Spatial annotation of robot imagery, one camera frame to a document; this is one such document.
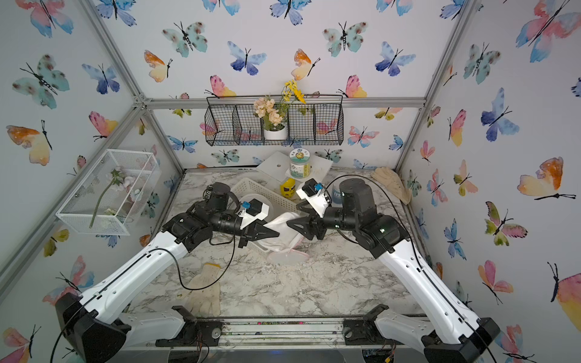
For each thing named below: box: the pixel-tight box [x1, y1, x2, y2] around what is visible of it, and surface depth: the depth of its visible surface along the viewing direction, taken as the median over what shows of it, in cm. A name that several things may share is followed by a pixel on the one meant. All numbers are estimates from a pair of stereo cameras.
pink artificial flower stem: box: [89, 169, 124, 229], surface depth 75 cm
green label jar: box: [288, 147, 311, 179], surface depth 85 cm
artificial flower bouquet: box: [253, 80, 308, 132], surface depth 84 cm
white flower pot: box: [263, 125, 287, 140], surface depth 93 cm
